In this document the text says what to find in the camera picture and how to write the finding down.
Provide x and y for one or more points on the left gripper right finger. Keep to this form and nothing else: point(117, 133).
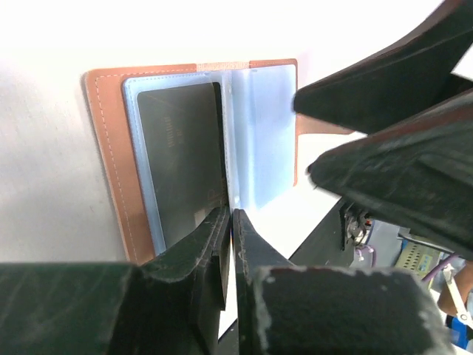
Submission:
point(262, 281)

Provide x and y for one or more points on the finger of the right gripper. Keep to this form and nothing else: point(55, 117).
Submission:
point(416, 174)
point(401, 80)

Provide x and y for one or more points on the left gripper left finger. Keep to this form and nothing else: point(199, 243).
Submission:
point(186, 290)

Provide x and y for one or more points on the tan leather card holder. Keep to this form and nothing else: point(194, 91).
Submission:
point(112, 95)

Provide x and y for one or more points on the black card in holder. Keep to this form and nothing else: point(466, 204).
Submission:
point(182, 129)

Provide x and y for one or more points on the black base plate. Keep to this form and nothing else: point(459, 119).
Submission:
point(324, 246)

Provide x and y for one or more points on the perforated metal bracket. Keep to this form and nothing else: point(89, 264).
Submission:
point(418, 258)

